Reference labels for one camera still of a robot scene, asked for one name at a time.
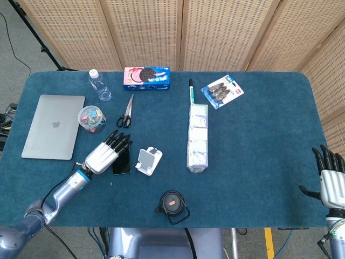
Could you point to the clear jar of coloured clips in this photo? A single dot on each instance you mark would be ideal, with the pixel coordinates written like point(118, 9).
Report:
point(91, 118)

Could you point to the blue grey robot torso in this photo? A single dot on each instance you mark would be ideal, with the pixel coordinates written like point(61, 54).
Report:
point(161, 242)

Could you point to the white phone stand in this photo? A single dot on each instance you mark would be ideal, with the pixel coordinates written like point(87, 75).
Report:
point(145, 159)

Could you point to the wrapped tissue pack stack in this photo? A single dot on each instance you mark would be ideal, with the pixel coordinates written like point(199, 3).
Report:
point(198, 140)

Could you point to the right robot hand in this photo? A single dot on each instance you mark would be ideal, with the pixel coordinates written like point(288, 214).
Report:
point(332, 186)

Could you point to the silver metal table leg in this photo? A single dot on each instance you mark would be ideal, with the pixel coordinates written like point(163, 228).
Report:
point(235, 242)

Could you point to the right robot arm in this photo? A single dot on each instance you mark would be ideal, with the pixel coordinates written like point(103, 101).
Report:
point(338, 242)

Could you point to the black smartphone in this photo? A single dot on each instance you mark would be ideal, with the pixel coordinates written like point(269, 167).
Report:
point(122, 164)

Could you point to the clear plastic water bottle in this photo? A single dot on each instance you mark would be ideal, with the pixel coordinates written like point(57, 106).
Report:
point(98, 83)

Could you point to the blue table cloth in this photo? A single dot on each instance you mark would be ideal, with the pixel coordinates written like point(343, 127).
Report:
point(242, 162)

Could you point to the wicker folding screen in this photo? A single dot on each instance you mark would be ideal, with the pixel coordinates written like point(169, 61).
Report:
point(148, 32)

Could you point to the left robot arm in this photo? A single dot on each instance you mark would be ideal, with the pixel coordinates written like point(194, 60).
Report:
point(64, 189)

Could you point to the blue cookie box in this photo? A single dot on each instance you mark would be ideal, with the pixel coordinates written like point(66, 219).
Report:
point(147, 78)

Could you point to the grey laptop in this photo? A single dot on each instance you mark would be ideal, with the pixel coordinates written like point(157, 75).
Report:
point(54, 126)

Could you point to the green and black marker pen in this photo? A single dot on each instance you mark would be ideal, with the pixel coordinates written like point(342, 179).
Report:
point(191, 91)

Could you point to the binder clip blister pack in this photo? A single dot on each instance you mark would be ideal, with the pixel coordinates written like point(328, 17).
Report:
point(221, 91)

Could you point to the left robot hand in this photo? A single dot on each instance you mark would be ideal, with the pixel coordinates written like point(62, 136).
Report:
point(101, 157)

